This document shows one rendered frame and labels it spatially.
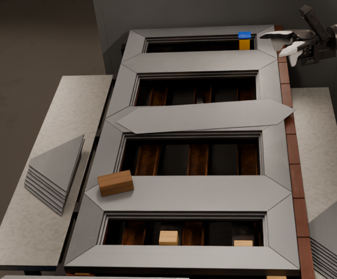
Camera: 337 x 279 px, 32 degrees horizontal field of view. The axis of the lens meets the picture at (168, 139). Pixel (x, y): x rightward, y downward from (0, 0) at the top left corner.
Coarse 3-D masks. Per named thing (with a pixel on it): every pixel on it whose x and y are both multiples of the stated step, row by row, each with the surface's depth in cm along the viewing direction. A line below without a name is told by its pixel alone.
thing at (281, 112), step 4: (272, 100) 249; (272, 104) 246; (276, 104) 246; (280, 104) 246; (276, 108) 244; (280, 108) 244; (284, 108) 243; (276, 112) 242; (280, 112) 241; (284, 112) 241; (288, 112) 241; (276, 116) 240; (280, 116) 239; (284, 116) 239; (276, 120) 238; (280, 120) 237
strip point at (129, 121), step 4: (136, 108) 252; (132, 112) 250; (136, 112) 250; (124, 116) 249; (128, 116) 248; (132, 116) 248; (136, 116) 248; (120, 120) 247; (124, 120) 247; (128, 120) 246; (132, 120) 246; (136, 120) 246; (120, 124) 245; (124, 124) 244; (128, 124) 244; (132, 124) 244; (136, 124) 244; (128, 128) 242; (132, 128) 242; (136, 128) 241; (136, 132) 239
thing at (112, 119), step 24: (144, 48) 295; (192, 72) 272; (216, 72) 271; (240, 72) 270; (120, 144) 235; (120, 168) 228; (264, 168) 216; (120, 216) 206; (144, 216) 205; (168, 216) 204; (192, 216) 203; (216, 216) 202; (240, 216) 201; (264, 216) 200; (264, 240) 192
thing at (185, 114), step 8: (192, 104) 251; (176, 112) 248; (184, 112) 247; (192, 112) 247; (176, 120) 243; (184, 120) 243; (192, 120) 243; (176, 128) 239; (184, 128) 239; (192, 128) 238
